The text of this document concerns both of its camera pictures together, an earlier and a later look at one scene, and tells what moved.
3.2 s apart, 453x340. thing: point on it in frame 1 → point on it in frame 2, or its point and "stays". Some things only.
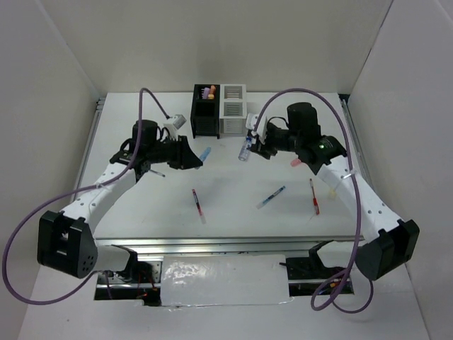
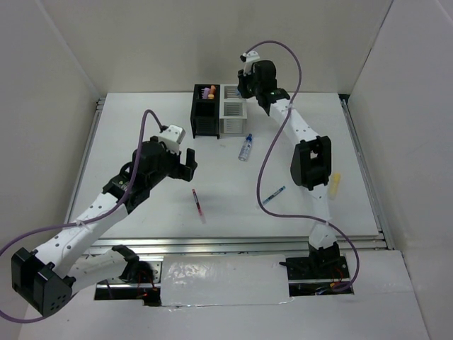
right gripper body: x=276 y=139 → x=249 y=88
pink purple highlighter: x=207 y=91 stays
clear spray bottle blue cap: x=243 y=154 stays
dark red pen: x=198 y=207 stays
